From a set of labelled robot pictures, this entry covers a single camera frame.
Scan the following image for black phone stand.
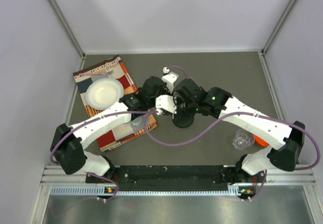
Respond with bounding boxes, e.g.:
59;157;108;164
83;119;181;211
172;114;194;129

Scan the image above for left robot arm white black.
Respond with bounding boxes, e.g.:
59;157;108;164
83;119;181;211
50;76;169;182

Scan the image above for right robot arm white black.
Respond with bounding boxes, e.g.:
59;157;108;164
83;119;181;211
175;79;305;182

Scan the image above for light blue cup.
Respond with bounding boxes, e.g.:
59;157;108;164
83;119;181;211
130;117;142;126

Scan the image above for clear plastic cup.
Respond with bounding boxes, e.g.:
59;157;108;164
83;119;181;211
233;129;255;150

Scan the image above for patterned orange red cloth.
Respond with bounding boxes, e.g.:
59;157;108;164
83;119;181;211
74;55;157;151

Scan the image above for orange bowl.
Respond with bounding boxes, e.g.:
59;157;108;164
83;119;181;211
254;135;269;147

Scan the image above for white plate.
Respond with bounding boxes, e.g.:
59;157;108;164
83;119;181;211
85;78;124;110

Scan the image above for silver fork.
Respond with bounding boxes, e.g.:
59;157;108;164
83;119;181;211
78;70;113;77

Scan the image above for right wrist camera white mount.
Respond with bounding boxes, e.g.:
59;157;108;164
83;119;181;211
155;95;177;116

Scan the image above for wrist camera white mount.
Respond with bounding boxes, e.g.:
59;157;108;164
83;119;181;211
161;67;179;93
155;95;177;116

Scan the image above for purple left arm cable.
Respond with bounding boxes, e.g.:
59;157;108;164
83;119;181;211
49;66;189;199

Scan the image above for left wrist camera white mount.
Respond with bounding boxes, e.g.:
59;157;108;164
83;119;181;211
161;67;179;93

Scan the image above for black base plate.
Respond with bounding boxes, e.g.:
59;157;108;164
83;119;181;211
85;165;253;191

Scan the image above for slotted grey cable duct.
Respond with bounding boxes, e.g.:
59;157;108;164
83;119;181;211
50;186;254;196

